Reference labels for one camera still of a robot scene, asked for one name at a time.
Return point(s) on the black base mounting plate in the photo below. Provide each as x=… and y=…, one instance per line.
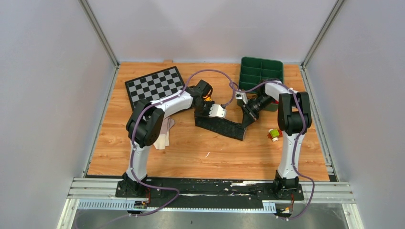
x=202, y=189

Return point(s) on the right aluminium corner post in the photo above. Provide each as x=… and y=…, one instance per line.
x=323, y=31

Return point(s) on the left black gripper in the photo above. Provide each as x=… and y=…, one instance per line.
x=209, y=104

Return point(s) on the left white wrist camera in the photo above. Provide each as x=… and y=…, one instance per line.
x=218, y=111

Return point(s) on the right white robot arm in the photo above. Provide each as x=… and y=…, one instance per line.
x=293, y=119

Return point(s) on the red green toy car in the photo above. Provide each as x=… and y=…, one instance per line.
x=274, y=134

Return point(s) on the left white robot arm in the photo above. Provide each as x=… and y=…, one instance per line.
x=144, y=128

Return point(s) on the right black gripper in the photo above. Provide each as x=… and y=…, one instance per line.
x=250, y=117

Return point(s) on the left aluminium corner post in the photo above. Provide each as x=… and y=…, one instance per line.
x=99, y=32

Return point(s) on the black white chessboard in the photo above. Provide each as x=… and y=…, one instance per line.
x=154, y=86

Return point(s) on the green compartment tray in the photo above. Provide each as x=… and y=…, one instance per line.
x=256, y=70

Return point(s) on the pink underwear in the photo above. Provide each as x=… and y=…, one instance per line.
x=163, y=139

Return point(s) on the aluminium corner post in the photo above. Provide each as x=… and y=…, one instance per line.
x=323, y=31
x=99, y=32

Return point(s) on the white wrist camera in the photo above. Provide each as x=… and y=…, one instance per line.
x=218, y=111
x=241, y=98

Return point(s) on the black pinstriped underwear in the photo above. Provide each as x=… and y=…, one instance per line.
x=220, y=126

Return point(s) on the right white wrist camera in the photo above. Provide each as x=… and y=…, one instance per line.
x=241, y=98

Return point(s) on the aluminium front rail frame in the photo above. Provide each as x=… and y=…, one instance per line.
x=99, y=193

